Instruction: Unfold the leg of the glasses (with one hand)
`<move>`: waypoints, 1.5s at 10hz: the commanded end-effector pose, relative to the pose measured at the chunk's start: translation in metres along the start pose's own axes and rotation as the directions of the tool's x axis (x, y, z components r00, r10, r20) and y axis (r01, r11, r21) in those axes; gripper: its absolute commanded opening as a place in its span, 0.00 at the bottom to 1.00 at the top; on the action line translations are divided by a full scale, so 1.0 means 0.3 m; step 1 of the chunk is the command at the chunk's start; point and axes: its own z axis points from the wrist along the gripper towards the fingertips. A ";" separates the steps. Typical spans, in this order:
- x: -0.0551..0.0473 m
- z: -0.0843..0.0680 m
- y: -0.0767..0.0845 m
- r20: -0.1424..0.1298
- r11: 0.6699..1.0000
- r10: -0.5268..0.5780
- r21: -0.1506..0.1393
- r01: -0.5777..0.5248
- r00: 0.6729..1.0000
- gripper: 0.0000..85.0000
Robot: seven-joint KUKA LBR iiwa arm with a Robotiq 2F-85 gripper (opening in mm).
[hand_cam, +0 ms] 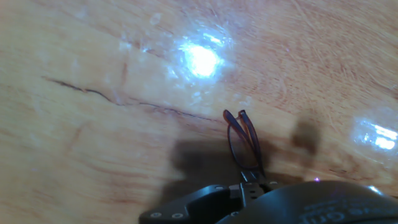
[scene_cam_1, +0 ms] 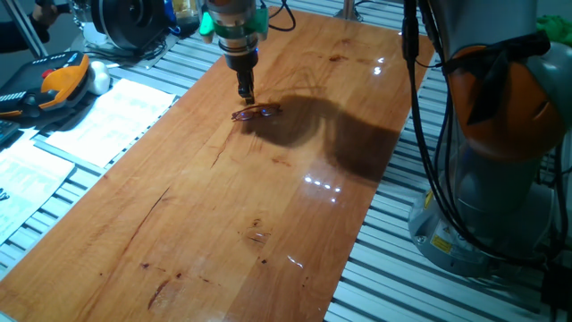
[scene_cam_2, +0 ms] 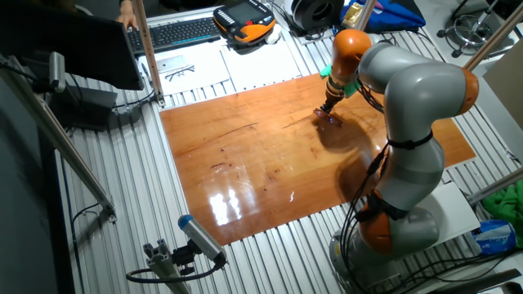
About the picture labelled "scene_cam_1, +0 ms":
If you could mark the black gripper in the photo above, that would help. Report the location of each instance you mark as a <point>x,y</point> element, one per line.
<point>243,67</point>

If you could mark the brown thin-framed glasses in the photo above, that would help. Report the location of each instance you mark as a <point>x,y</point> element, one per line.
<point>243,115</point>

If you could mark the forearm in black sleeve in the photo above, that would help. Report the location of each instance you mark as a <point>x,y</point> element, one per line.
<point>18,38</point>

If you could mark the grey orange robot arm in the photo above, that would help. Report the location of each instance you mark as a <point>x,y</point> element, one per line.
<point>491,112</point>

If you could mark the person's bare hand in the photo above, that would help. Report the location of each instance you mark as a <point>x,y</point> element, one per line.
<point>44,14</point>

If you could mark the gold foil pack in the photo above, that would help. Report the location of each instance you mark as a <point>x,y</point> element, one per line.
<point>185,11</point>

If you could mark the blue fabric bag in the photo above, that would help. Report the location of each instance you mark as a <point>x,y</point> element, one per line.
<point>170,15</point>

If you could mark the glossy wooden board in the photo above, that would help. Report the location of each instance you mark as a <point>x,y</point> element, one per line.
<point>201,201</point>

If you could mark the white printed paper sheet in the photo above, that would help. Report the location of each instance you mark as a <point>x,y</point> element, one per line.
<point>111,118</point>
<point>27,183</point>

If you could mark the black round spool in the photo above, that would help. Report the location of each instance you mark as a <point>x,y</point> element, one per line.
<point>129,22</point>

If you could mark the white rounded plastic object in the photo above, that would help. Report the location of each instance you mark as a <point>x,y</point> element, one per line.
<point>99,78</point>

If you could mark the orange black teach pendant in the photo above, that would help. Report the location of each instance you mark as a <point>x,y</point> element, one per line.
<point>58,85</point>

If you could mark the grey metal strut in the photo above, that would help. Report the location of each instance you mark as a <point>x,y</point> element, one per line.
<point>24,29</point>

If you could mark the green cloth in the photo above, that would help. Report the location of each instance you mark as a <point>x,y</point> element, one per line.
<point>556,29</point>

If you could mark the aluminium frame post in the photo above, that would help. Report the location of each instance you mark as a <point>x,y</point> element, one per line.
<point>348,10</point>

